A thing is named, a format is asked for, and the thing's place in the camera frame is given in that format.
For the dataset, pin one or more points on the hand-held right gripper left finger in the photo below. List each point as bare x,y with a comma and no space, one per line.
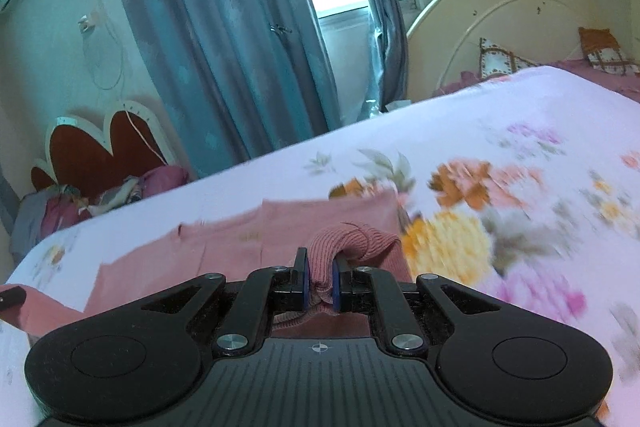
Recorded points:
302,282

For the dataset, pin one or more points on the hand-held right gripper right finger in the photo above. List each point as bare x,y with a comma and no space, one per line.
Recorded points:
336,283

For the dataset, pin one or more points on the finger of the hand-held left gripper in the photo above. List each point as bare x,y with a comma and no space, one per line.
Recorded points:
12,296

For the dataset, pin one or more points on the pink knit sweater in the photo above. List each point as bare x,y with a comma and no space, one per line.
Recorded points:
225,242

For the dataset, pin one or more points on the pile of clothes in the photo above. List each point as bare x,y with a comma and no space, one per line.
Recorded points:
55,214

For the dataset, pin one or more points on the patterned cloth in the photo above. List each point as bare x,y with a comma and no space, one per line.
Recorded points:
120,194

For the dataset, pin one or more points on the red heart-shaped headboard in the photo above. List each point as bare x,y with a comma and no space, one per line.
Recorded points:
85,152

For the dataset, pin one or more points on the maroon pillow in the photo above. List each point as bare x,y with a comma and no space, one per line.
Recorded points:
165,181

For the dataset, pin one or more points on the floral pink bedsheet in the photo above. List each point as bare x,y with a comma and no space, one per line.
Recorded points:
525,132

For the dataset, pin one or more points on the metal curtain clip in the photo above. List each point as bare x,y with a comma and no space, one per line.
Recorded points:
280,28

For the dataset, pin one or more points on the tied blue curtain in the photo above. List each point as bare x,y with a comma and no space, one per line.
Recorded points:
385,32

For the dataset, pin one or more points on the wide blue curtain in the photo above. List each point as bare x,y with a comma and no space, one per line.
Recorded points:
210,32

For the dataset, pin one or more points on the orange patterned pillow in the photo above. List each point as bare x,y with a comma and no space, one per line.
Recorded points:
500,59
605,49

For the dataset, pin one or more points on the maroon bed cover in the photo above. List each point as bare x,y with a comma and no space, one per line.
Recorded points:
590,69

